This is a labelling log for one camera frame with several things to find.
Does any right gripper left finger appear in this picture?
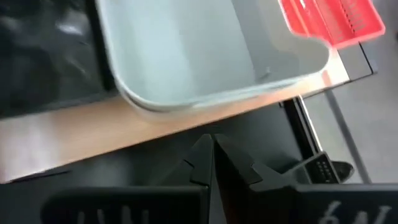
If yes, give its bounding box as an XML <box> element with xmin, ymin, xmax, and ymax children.
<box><xmin>42</xmin><ymin>133</ymin><xmax>215</xmax><ymax>224</ymax></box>

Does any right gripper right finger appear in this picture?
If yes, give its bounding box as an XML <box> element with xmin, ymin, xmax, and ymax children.
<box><xmin>213</xmin><ymin>133</ymin><xmax>398</xmax><ymax>224</ymax></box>

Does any white plastic basket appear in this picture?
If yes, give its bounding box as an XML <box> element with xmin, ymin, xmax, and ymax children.
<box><xmin>95</xmin><ymin>0</ymin><xmax>331</xmax><ymax>113</ymax></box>
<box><xmin>116</xmin><ymin>77</ymin><xmax>280</xmax><ymax>124</ymax></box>

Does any orange slotted plastic basket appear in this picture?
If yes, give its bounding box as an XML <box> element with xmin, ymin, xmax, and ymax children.
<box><xmin>277</xmin><ymin>0</ymin><xmax>387</xmax><ymax>50</ymax></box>

